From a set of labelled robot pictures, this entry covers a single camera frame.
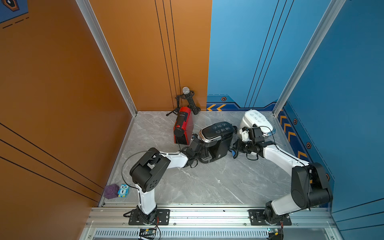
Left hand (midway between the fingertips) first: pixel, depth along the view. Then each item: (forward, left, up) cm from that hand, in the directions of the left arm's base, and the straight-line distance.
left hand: (205, 149), depth 96 cm
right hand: (-1, -16, +6) cm, 17 cm away
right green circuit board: (-43, -33, -5) cm, 54 cm away
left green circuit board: (-45, +29, -6) cm, 54 cm away
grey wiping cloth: (-6, -16, +7) cm, 18 cm away
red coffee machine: (+5, +14, +14) cm, 20 cm away
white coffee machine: (+10, -27, +20) cm, 35 cm away
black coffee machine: (-6, -4, +21) cm, 23 cm away
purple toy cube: (-27, +50, +2) cm, 57 cm away
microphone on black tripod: (+29, +11, +20) cm, 37 cm away
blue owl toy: (-26, +45, -1) cm, 53 cm away
